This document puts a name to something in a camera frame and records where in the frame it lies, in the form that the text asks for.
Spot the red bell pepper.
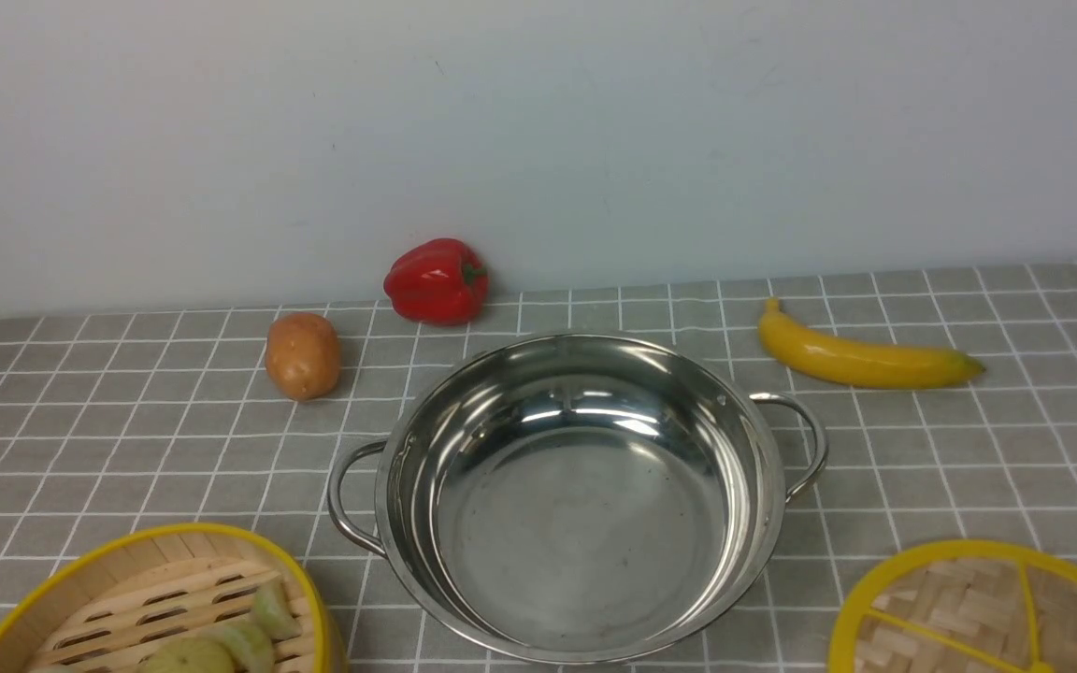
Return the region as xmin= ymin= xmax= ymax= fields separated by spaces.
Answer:
xmin=383 ymin=238 xmax=490 ymax=325

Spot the brown potato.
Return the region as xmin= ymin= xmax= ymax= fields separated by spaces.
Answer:
xmin=265 ymin=312 xmax=341 ymax=402

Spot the yellow woven steamer lid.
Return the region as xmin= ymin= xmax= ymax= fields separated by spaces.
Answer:
xmin=826 ymin=539 xmax=1077 ymax=672

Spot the yellow bamboo steamer basket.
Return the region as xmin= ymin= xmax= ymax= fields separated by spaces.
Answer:
xmin=0 ymin=523 xmax=351 ymax=672

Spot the pale green round bun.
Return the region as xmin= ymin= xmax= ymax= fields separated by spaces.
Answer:
xmin=137 ymin=637 xmax=236 ymax=673

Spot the green dumpling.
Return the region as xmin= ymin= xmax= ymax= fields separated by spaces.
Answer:
xmin=251 ymin=580 xmax=303 ymax=640

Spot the grey checkered tablecloth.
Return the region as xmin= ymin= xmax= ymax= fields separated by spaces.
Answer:
xmin=0 ymin=263 xmax=1077 ymax=672

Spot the stainless steel pot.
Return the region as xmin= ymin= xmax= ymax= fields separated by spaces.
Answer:
xmin=326 ymin=333 xmax=829 ymax=665

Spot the yellow banana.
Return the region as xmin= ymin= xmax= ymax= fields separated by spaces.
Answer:
xmin=757 ymin=295 xmax=987 ymax=389

